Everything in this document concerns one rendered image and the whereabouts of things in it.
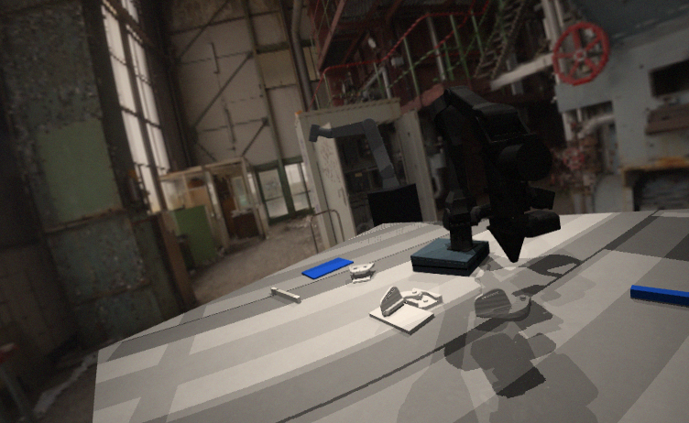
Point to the blue rectangular bar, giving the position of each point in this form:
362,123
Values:
658,294

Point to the beige rectangular bar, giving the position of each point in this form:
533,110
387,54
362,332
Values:
286,295

